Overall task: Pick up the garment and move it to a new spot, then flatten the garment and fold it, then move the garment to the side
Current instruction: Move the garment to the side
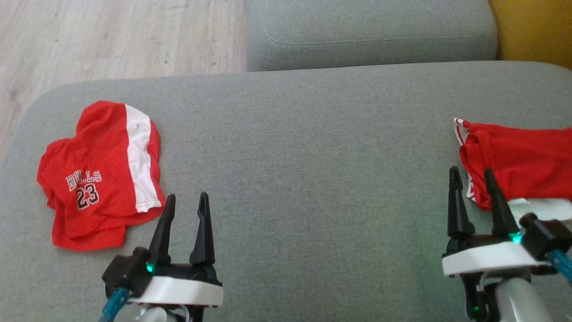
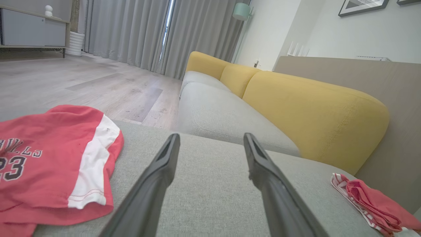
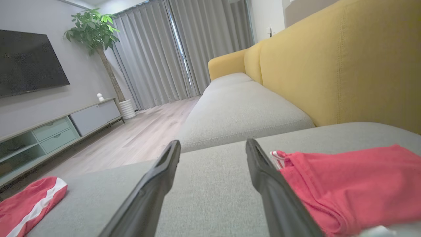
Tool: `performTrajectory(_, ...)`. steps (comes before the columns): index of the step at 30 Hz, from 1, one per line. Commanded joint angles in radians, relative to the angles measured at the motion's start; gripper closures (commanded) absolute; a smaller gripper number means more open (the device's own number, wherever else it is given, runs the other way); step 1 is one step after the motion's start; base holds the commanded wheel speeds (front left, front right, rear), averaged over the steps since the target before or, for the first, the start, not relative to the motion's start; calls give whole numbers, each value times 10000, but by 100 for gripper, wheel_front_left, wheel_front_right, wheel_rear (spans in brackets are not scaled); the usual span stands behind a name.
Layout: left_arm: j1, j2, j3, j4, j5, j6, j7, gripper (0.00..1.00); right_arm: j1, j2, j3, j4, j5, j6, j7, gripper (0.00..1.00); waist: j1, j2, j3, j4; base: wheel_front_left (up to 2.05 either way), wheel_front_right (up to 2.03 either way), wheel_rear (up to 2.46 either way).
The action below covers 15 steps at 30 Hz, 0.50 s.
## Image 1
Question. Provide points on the red Bulls jersey white sleeves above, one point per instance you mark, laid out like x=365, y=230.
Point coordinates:
x=527, y=161

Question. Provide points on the wide grey sofa seat cushion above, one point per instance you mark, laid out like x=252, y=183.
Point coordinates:
x=313, y=179

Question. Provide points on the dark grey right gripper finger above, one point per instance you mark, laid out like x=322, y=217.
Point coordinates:
x=458, y=219
x=502, y=221

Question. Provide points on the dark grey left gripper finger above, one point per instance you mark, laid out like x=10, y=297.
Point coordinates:
x=161, y=246
x=203, y=246

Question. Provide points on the red Bulls shorts white stripe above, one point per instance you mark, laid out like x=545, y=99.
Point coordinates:
x=98, y=147

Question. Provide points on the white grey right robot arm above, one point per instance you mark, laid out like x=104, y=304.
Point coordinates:
x=523, y=304

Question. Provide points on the yellow sofa back cushion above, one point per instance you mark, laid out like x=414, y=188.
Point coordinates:
x=536, y=27

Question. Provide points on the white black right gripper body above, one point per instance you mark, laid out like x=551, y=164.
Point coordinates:
x=487, y=261

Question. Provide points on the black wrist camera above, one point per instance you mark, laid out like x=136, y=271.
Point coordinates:
x=125, y=273
x=545, y=237

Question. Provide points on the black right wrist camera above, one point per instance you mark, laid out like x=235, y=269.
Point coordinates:
x=545, y=237

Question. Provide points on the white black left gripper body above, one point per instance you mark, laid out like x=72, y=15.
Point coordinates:
x=178, y=290

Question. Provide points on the grey back cushion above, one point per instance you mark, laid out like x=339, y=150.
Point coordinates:
x=371, y=31

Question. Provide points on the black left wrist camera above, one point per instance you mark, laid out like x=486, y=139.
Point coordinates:
x=125, y=273

